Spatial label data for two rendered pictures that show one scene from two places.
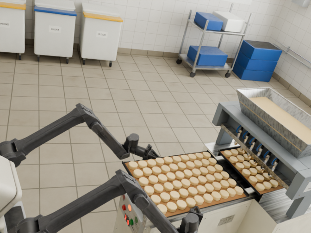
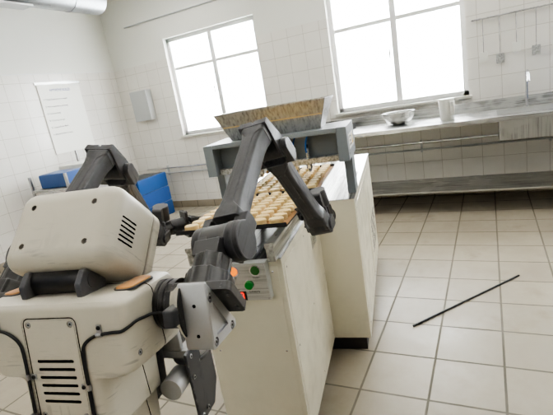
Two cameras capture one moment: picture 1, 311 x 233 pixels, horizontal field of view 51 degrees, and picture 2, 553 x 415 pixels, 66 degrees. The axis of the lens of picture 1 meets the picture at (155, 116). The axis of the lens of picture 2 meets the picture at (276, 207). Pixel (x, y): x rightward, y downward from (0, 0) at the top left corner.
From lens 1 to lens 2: 102 cm
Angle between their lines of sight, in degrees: 38
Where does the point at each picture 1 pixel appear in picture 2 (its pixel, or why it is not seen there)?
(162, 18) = not seen: outside the picture
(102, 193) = (255, 143)
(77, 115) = (103, 153)
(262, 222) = (340, 214)
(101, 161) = not seen: hidden behind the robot
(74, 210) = (247, 174)
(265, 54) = (152, 183)
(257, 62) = (150, 196)
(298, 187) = (346, 142)
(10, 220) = not seen: hidden behind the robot
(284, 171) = (318, 152)
